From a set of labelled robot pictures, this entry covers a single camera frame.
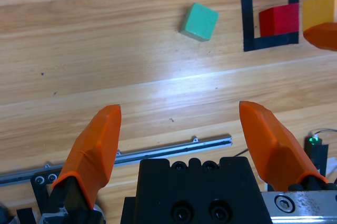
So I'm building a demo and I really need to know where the yellow wooden cube block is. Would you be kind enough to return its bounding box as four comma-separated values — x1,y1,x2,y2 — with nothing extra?
302,0,337,33

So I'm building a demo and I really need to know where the black metal corner bracket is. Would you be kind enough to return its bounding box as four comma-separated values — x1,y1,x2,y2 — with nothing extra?
30,172,66,209

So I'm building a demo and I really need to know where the black dongle with green light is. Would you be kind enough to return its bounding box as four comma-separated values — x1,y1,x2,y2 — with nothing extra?
304,135,330,178

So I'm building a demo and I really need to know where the black tape square outline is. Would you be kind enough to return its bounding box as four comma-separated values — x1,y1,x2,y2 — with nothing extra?
239,0,300,53

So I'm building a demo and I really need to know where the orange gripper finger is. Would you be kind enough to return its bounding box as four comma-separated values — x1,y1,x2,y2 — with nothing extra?
239,101,329,192
302,22,337,52
42,104,122,224

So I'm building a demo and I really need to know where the black tape piece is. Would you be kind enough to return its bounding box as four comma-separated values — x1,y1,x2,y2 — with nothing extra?
16,207,37,224

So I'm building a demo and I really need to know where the green wooden cube block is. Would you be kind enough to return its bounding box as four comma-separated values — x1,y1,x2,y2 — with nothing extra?
180,2,220,43

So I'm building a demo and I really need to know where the thin aluminium rail with tabs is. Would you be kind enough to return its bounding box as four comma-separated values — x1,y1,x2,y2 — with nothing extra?
0,134,233,186

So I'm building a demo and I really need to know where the red wooden cube block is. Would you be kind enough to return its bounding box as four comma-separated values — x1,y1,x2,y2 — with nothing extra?
259,3,300,37

